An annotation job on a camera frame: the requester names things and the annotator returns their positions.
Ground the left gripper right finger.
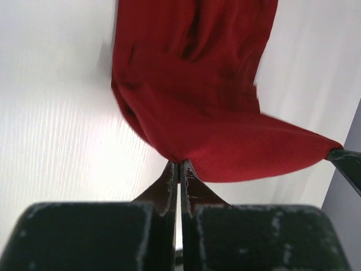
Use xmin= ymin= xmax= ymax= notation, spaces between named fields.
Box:
xmin=180 ymin=160 xmax=231 ymax=270

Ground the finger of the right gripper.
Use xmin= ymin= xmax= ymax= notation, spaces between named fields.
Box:
xmin=327 ymin=149 xmax=361 ymax=195

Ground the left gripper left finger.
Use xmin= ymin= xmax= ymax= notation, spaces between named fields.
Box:
xmin=131 ymin=162 xmax=178 ymax=270

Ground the red t shirt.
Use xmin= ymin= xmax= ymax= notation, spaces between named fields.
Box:
xmin=111 ymin=1 xmax=341 ymax=183

